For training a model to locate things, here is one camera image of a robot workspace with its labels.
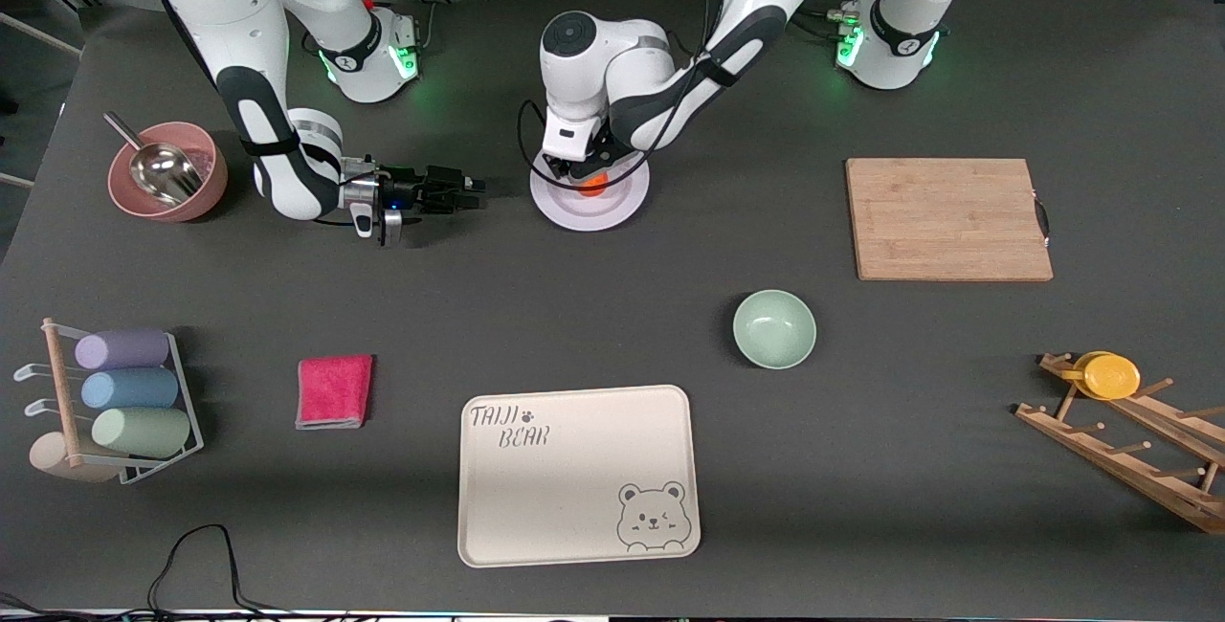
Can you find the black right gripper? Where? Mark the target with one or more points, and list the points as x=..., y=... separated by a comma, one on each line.
x=410, y=192

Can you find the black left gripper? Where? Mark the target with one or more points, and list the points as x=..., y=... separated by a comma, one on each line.
x=581, y=168

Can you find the orange fruit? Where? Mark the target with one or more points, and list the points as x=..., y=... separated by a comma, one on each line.
x=593, y=188

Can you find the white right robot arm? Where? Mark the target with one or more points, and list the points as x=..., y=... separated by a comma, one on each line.
x=230, y=19

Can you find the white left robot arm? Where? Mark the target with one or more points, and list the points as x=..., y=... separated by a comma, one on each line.
x=612, y=57

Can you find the pale round plate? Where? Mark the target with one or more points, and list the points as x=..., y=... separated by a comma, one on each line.
x=574, y=215

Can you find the folded pink cloth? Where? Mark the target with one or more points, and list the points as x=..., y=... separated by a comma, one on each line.
x=334, y=391

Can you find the pink bowl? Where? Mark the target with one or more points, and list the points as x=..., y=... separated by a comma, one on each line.
x=212, y=184

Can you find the mint green bowl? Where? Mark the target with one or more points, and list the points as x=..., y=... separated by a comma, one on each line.
x=774, y=328

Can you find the metal scoop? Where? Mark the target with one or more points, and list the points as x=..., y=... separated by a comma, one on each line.
x=165, y=172

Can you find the cream bear print tray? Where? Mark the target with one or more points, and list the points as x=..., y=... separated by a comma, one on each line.
x=574, y=478

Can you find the bamboo cutting board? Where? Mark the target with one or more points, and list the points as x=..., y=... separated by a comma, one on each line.
x=947, y=220

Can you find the purple cup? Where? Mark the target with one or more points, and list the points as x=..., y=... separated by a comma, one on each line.
x=122, y=348

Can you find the blue cup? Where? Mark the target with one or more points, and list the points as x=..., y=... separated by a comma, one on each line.
x=130, y=388

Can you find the green cup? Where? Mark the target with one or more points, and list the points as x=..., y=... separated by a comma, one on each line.
x=142, y=432

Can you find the beige cup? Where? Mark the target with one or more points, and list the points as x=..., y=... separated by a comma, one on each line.
x=48, y=459

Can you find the yellow mug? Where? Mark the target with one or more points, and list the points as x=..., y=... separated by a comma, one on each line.
x=1110, y=377

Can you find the wooden mug rack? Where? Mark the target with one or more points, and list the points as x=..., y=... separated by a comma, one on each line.
x=1110, y=455

